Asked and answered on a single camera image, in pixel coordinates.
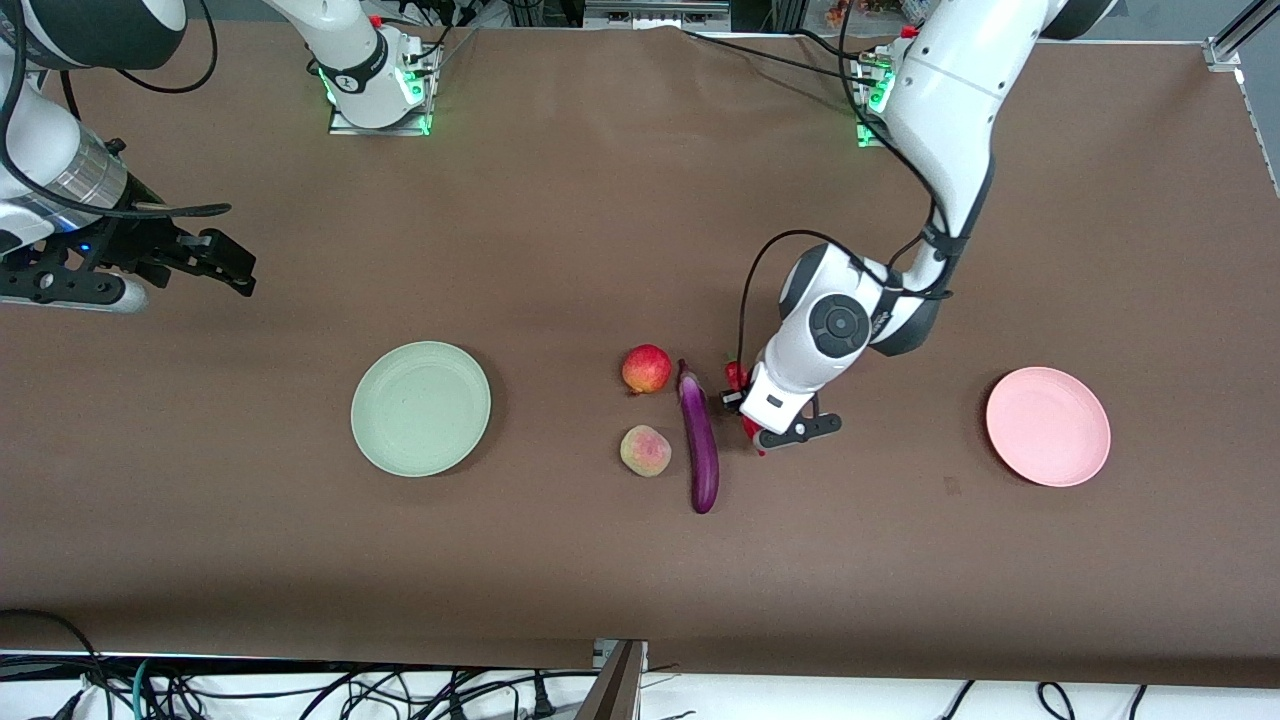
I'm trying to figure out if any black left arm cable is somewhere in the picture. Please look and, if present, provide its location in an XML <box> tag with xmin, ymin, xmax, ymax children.
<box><xmin>737</xmin><ymin>0</ymin><xmax>963</xmax><ymax>379</ymax></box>

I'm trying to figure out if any thin black cable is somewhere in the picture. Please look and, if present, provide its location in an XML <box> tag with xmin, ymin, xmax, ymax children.
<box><xmin>683</xmin><ymin>28</ymin><xmax>863</xmax><ymax>79</ymax></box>

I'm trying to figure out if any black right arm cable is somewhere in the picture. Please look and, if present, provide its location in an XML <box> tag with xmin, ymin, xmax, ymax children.
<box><xmin>0</xmin><ymin>0</ymin><xmax>233</xmax><ymax>219</ymax></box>

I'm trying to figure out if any aluminium frame profile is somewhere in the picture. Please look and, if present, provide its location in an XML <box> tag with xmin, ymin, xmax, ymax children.
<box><xmin>1205</xmin><ymin>0</ymin><xmax>1280</xmax><ymax>73</ymax></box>

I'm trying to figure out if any red apple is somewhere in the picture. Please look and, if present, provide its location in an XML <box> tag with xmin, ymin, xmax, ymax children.
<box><xmin>621</xmin><ymin>344</ymin><xmax>673</xmax><ymax>397</ymax></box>

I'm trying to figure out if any aluminium profile post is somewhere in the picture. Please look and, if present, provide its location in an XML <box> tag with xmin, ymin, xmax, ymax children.
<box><xmin>578</xmin><ymin>640</ymin><xmax>651</xmax><ymax>720</ymax></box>

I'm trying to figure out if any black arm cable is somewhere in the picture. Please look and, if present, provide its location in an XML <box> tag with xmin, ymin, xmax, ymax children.
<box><xmin>0</xmin><ymin>0</ymin><xmax>233</xmax><ymax>219</ymax></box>
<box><xmin>737</xmin><ymin>0</ymin><xmax>963</xmax><ymax>379</ymax></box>

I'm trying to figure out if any pink round plate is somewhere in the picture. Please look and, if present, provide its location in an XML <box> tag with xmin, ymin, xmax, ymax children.
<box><xmin>985</xmin><ymin>366</ymin><xmax>1112</xmax><ymax>489</ymax></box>

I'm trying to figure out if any long purple eggplant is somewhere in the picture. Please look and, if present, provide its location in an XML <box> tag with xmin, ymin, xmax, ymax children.
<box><xmin>677</xmin><ymin>359</ymin><xmax>721</xmax><ymax>515</ymax></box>

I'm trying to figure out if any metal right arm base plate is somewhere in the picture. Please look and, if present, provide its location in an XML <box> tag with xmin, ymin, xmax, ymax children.
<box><xmin>328</xmin><ymin>100</ymin><xmax>433</xmax><ymax>136</ymax></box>

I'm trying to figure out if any black cable loop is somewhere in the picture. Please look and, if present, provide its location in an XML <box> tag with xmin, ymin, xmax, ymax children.
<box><xmin>0</xmin><ymin>610</ymin><xmax>103</xmax><ymax>720</ymax></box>

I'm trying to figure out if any yellow pink peach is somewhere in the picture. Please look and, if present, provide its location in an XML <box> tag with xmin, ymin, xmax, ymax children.
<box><xmin>619</xmin><ymin>425</ymin><xmax>673</xmax><ymax>478</ymax></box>

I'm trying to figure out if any red chili pepper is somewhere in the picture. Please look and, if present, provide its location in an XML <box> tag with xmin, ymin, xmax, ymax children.
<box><xmin>726</xmin><ymin>361</ymin><xmax>769</xmax><ymax>457</ymax></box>

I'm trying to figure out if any brown table cover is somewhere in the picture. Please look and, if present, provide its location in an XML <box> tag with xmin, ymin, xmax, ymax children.
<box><xmin>0</xmin><ymin>18</ymin><xmax>1280</xmax><ymax>691</ymax></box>

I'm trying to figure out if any grey metal rack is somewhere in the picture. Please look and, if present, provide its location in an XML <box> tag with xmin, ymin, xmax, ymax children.
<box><xmin>583</xmin><ymin>0</ymin><xmax>731</xmax><ymax>31</ymax></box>

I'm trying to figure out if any light green round plate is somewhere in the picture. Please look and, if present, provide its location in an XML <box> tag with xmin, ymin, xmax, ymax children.
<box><xmin>350</xmin><ymin>341</ymin><xmax>492</xmax><ymax>478</ymax></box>

